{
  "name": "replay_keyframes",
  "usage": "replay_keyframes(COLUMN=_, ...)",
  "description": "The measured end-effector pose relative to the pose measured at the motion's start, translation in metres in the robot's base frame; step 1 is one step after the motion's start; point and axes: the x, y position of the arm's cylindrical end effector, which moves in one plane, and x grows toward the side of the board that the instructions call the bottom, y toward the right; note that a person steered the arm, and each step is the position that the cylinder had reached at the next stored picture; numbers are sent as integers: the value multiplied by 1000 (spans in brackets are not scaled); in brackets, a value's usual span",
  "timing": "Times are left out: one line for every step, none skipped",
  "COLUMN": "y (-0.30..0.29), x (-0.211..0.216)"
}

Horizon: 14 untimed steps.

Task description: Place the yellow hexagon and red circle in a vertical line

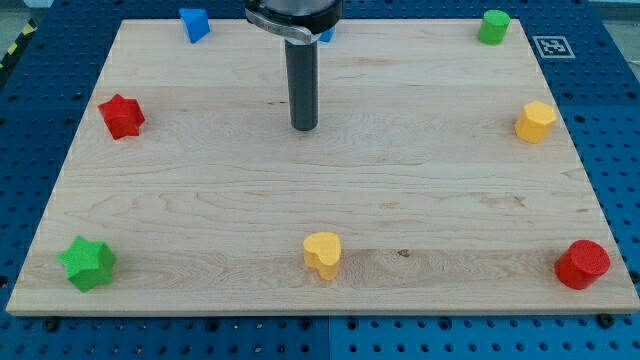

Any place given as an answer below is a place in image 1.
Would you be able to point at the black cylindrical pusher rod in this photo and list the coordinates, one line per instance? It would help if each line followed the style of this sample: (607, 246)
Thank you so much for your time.
(302, 77)

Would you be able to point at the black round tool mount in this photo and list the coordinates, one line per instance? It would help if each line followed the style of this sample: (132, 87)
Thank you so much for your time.
(299, 21)

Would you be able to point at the yellow hexagon block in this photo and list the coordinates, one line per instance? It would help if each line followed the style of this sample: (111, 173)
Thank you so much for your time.
(535, 122)

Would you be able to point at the blue cube block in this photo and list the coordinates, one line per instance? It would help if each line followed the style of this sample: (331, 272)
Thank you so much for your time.
(327, 35)

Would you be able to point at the blue triangle block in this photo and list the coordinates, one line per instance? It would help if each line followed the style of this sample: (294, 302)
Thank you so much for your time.
(196, 23)

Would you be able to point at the wooden board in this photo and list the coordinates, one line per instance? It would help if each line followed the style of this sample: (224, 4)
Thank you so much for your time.
(440, 208)

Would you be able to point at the red star block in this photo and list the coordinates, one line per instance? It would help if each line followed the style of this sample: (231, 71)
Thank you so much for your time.
(122, 116)

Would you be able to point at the yellow heart block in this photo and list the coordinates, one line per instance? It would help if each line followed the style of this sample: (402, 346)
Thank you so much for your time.
(322, 252)

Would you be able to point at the green cylinder block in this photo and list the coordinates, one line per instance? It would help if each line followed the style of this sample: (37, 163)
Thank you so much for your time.
(494, 26)

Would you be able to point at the white fiducial marker tag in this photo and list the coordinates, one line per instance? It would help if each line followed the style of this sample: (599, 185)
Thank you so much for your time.
(553, 47)

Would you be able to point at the green star block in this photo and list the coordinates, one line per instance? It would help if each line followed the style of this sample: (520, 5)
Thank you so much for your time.
(88, 264)

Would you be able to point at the red cylinder block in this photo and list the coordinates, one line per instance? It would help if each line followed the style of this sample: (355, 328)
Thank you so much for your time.
(582, 264)

